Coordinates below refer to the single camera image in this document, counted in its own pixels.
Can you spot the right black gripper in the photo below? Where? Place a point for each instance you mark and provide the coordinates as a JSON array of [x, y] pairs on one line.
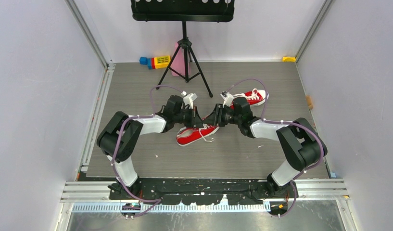
[[215, 118]]

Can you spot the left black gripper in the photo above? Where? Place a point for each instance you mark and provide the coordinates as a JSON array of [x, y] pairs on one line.
[[191, 123]]

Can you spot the red sneaker with laces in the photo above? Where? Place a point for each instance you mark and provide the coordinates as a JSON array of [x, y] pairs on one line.
[[186, 136]]

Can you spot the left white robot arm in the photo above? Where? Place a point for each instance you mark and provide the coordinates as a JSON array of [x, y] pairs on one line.
[[119, 138]]

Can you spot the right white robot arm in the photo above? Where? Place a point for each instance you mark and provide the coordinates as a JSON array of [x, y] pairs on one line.
[[302, 147]]

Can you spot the red sneaker far right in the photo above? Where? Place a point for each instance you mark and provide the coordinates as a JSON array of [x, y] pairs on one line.
[[254, 97]]

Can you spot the pink foam block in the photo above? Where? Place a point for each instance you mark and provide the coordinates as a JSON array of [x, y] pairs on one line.
[[178, 63]]

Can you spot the black music stand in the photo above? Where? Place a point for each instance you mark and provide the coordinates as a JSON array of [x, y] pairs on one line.
[[218, 11]]

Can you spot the colourful toy block stack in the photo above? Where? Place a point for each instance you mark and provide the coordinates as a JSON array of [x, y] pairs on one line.
[[158, 62]]

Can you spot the yellow corner object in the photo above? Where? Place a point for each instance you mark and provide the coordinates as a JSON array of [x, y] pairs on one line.
[[288, 59]]

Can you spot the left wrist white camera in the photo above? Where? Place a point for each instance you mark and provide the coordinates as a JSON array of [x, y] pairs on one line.
[[188, 99]]

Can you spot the wrist white camera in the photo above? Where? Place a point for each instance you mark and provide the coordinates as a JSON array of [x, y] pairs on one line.
[[188, 99], [227, 98]]

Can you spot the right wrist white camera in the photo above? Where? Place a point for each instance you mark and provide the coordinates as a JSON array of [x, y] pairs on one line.
[[227, 98]]

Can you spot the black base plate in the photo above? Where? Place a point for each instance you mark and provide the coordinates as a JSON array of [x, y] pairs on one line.
[[187, 191]]

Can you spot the small brown wall block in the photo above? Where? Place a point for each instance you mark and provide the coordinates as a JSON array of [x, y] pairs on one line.
[[309, 102]]

